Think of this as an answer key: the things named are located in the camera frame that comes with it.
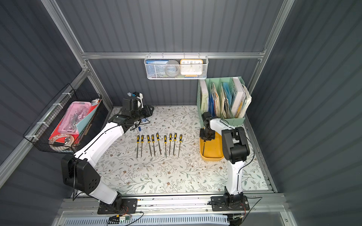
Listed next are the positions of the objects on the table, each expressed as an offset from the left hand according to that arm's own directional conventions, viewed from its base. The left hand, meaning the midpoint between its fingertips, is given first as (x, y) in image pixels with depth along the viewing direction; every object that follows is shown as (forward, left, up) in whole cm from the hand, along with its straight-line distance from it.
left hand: (150, 107), depth 82 cm
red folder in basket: (-20, +35, 0) cm, 41 cm away
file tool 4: (-7, +2, -28) cm, 29 cm away
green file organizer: (+12, -46, -5) cm, 48 cm away
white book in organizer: (+15, -58, -7) cm, 60 cm away
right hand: (-4, -37, -27) cm, 46 cm away
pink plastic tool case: (-8, +39, +4) cm, 40 cm away
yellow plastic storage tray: (-14, -39, -28) cm, 50 cm away
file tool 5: (-6, -1, -28) cm, 28 cm away
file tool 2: (-7, +10, -28) cm, 31 cm away
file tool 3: (-7, +5, -28) cm, 30 cm away
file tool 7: (-6, -10, -28) cm, 30 cm away
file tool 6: (-7, -6, -28) cm, 30 cm away
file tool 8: (-6, -13, -27) cm, 31 cm away
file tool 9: (-12, -33, -28) cm, 45 cm away
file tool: (-7, +13, -28) cm, 32 cm away
